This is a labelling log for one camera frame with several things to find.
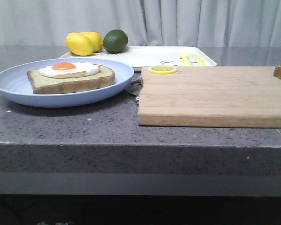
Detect light blue round plate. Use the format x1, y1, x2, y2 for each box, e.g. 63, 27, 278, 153
0, 57, 134, 108

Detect fried egg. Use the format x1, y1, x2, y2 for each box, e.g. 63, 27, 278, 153
39, 62, 99, 79

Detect white rectangular tray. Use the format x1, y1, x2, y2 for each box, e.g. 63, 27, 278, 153
58, 46, 218, 70

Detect lemon slice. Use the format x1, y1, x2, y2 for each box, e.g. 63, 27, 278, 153
148, 65, 177, 74

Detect wooden cutting board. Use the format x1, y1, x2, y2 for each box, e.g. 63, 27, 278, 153
138, 66, 281, 128

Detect left yellow utensil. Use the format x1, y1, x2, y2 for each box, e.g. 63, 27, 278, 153
179, 52, 192, 66

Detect yellow utensil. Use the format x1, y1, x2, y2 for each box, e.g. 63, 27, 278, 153
192, 54, 207, 66
179, 52, 192, 66

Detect green lime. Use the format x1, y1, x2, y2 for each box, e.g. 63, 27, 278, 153
103, 30, 128, 53

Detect right yellow utensil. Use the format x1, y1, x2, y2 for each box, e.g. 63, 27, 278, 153
192, 54, 207, 66

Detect rear yellow lemon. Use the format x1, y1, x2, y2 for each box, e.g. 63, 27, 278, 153
81, 31, 103, 53

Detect yellow lemon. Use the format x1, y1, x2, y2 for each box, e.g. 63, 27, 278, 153
65, 32, 94, 56
81, 31, 103, 53

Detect front yellow lemon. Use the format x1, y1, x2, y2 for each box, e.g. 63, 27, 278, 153
65, 32, 94, 56

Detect white curtain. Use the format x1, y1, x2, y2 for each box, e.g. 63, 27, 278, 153
0, 0, 281, 47

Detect metal cutting board handle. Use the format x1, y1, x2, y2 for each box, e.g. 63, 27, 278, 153
129, 75, 143, 105

